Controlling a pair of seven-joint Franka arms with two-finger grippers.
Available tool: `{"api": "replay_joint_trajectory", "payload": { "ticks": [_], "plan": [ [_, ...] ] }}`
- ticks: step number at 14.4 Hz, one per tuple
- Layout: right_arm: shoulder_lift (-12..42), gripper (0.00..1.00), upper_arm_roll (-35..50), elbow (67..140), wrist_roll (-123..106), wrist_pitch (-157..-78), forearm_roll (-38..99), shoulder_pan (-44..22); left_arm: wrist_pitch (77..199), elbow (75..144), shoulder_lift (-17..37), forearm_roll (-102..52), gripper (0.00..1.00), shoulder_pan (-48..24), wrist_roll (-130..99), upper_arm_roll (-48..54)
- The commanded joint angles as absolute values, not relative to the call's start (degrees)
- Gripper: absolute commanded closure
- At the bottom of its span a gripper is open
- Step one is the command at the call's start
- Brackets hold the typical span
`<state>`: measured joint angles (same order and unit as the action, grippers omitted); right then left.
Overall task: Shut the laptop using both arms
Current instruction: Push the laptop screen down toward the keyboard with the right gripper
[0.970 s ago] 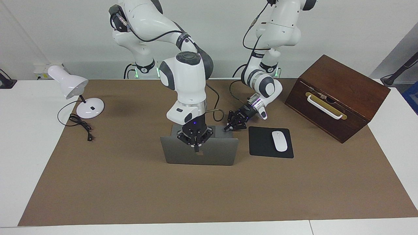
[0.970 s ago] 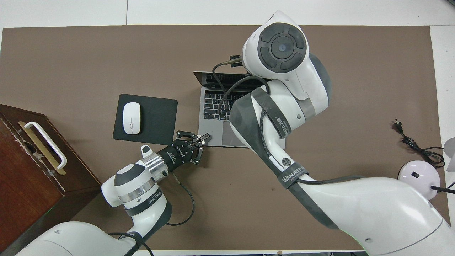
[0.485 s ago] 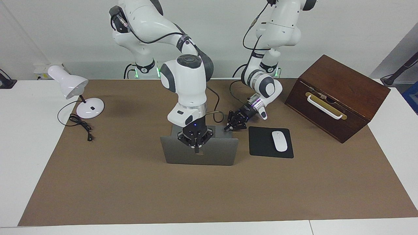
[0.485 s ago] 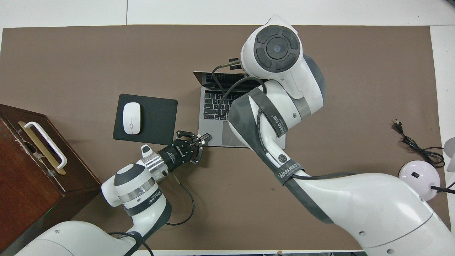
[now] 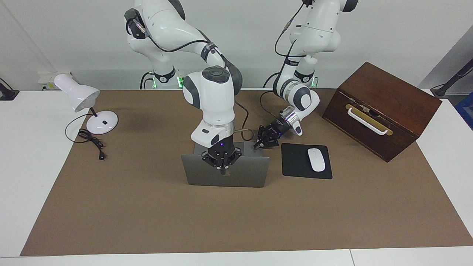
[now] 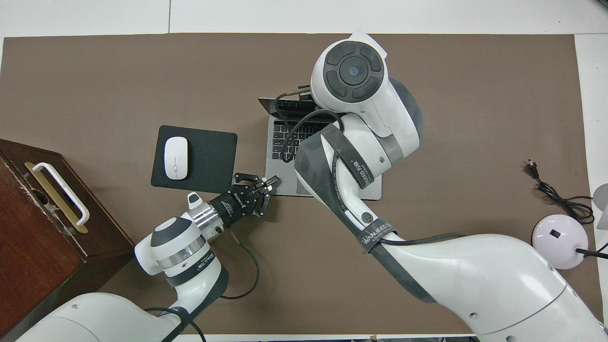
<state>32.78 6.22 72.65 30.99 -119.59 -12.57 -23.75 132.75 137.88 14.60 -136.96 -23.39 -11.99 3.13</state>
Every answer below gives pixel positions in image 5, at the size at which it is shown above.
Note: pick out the dark brown wooden box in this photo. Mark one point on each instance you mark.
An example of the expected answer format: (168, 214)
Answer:
(388, 92)

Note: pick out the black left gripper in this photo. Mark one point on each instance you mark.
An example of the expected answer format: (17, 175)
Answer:
(280, 127)

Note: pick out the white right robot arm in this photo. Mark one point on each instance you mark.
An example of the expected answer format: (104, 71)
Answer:
(214, 99)

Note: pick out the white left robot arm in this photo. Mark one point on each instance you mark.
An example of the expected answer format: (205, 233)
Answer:
(314, 33)

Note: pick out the brown table mat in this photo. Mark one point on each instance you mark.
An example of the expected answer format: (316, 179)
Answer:
(147, 221)

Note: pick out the black tripod leg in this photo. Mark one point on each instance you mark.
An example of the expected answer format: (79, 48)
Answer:
(451, 79)

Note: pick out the white computer mouse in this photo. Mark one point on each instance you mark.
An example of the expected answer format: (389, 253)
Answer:
(316, 160)

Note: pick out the white desk lamp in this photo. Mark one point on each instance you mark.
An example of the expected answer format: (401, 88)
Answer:
(103, 123)

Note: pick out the black stand base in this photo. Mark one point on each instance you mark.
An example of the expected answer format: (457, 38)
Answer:
(7, 94)

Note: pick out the grey laptop computer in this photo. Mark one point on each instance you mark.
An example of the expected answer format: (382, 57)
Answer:
(207, 177)

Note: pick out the blue bin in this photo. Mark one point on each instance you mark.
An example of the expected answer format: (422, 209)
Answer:
(466, 111)

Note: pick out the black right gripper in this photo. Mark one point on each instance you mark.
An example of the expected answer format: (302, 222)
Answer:
(221, 149)

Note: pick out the black mouse pad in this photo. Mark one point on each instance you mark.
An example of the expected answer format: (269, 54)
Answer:
(295, 162)

